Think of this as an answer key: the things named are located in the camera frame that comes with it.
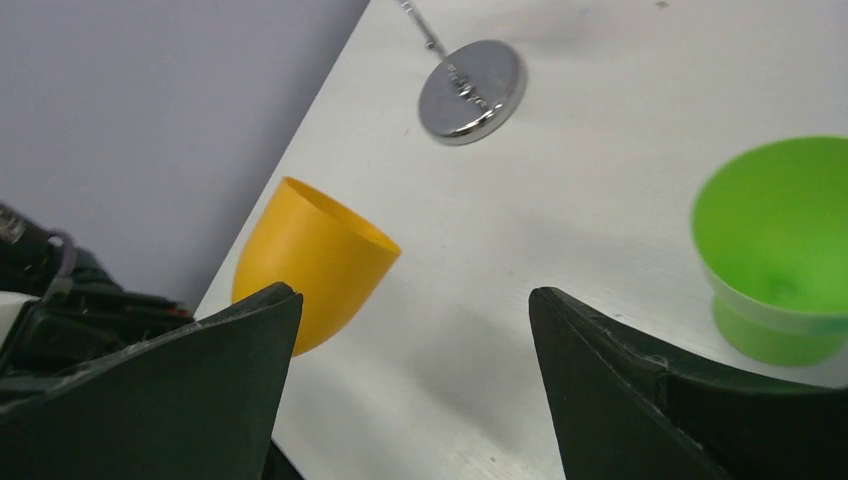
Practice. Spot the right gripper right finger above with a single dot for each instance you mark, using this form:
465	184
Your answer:
627	405

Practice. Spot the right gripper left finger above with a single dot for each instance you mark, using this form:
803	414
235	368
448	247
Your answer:
199	402

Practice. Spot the orange wine glass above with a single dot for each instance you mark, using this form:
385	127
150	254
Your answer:
320	248

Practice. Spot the green wine glass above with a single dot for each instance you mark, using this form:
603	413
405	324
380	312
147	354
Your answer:
770	228

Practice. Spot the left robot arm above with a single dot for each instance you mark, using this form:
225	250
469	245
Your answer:
75	312

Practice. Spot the chrome wire glass rack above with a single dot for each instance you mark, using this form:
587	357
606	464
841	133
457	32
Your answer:
472	91

